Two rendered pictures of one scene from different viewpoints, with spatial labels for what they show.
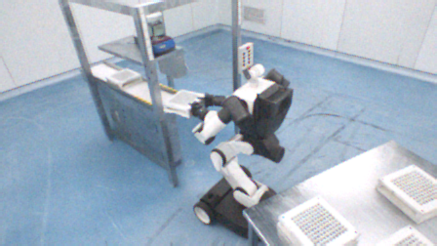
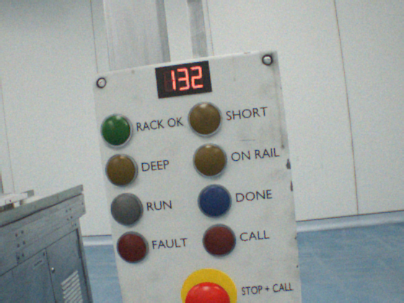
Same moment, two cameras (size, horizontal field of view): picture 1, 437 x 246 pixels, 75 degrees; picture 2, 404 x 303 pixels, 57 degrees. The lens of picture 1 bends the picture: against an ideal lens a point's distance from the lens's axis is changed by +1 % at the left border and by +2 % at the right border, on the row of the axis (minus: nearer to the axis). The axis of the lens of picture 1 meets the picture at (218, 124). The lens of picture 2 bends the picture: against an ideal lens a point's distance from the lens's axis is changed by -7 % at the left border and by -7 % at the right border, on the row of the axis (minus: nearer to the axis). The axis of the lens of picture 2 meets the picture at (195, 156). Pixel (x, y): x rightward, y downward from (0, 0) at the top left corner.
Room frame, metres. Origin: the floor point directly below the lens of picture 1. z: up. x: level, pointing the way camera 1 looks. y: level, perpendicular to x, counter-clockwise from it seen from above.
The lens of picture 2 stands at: (2.35, -0.60, 1.00)
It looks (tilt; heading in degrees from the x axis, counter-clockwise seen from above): 3 degrees down; 52
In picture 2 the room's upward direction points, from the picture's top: 7 degrees counter-clockwise
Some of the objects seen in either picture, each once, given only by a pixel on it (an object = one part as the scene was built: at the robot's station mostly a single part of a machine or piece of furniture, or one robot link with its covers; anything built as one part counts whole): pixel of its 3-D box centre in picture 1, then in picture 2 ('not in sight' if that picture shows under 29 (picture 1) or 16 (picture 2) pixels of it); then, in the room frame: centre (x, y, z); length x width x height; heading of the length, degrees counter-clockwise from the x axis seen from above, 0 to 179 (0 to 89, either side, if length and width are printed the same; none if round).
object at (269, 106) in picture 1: (260, 107); not in sight; (1.46, -0.26, 1.07); 0.34 x 0.30 x 0.36; 138
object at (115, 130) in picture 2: not in sight; (115, 130); (2.51, -0.27, 1.01); 0.03 x 0.01 x 0.03; 136
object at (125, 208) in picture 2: not in sight; (125, 209); (2.51, -0.27, 0.94); 0.03 x 0.01 x 0.03; 136
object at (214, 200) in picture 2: not in sight; (214, 201); (2.57, -0.33, 0.94); 0.03 x 0.01 x 0.03; 136
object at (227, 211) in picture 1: (247, 198); not in sight; (1.52, -0.19, 0.19); 0.64 x 0.52 x 0.33; 49
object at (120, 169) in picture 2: not in sight; (120, 170); (2.51, -0.27, 0.98); 0.03 x 0.01 x 0.03; 136
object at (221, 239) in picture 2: not in sight; (218, 241); (2.57, -0.33, 0.90); 0.03 x 0.01 x 0.03; 136
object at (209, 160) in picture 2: not in sight; (209, 160); (2.57, -0.33, 0.98); 0.03 x 0.01 x 0.03; 136
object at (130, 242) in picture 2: not in sight; (131, 247); (2.51, -0.27, 0.90); 0.03 x 0.01 x 0.03; 136
